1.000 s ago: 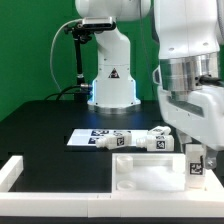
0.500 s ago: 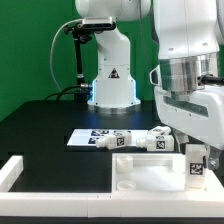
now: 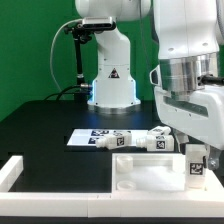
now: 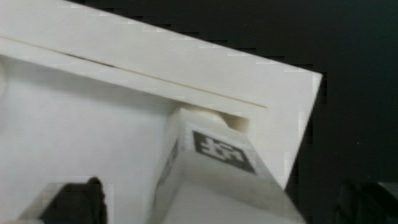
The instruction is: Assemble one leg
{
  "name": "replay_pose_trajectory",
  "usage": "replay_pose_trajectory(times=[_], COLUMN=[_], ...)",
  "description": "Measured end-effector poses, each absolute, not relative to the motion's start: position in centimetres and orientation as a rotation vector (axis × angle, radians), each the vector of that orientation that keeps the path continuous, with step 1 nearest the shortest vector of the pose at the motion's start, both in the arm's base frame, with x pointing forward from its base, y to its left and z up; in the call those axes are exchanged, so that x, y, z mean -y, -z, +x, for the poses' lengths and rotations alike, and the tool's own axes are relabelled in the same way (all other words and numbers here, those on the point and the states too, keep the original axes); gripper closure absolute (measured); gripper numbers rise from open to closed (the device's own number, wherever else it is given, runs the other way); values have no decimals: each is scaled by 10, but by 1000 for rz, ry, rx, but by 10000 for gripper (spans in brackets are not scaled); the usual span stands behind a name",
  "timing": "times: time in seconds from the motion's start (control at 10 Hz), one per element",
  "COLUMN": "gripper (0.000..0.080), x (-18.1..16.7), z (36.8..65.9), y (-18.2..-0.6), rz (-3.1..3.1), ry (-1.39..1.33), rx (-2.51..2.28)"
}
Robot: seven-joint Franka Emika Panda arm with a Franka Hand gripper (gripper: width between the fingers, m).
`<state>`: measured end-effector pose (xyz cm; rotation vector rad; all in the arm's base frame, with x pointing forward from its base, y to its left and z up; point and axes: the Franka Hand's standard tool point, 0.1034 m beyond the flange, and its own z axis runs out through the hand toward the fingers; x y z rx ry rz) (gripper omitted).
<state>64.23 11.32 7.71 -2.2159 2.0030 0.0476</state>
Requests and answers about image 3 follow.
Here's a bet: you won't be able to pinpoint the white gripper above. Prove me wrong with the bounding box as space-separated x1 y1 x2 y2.
149 67 224 170

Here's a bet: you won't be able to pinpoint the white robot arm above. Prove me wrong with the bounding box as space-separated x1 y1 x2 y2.
75 0 224 169

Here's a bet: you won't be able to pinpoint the white U-shaped fence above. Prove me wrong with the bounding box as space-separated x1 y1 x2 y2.
0 156 224 218

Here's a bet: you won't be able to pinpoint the white fiducial tag plate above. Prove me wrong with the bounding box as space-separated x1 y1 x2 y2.
67 129 147 146

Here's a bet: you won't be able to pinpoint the black cables on table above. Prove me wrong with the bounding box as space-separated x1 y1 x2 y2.
44 83 94 101

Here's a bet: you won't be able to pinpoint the grey camera on stand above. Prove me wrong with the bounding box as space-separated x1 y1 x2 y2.
82 17 113 30

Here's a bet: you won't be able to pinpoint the black camera stand pole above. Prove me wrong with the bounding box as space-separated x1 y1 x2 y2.
64 25 92 102

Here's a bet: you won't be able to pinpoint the grey camera cable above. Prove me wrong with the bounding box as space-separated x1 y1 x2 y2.
49 18 84 93

